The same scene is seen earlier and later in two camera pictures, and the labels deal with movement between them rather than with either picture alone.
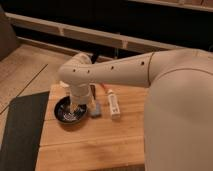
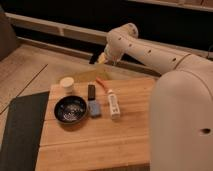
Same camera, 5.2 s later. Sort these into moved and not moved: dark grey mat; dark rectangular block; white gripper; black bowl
Moved: white gripper
Not moved: black bowl; dark grey mat; dark rectangular block
